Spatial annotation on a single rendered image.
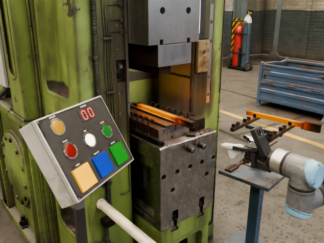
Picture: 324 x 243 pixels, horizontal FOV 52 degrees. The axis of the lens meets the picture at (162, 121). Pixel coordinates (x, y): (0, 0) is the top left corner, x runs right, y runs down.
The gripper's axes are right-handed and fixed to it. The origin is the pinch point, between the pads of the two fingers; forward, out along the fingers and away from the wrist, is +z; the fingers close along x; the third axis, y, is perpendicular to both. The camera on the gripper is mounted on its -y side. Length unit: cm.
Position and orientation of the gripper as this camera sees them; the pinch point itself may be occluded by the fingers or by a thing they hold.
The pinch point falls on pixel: (232, 138)
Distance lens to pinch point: 139.7
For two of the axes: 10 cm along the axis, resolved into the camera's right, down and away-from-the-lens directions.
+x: 7.7, -2.1, 6.0
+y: 0.0, 9.5, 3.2
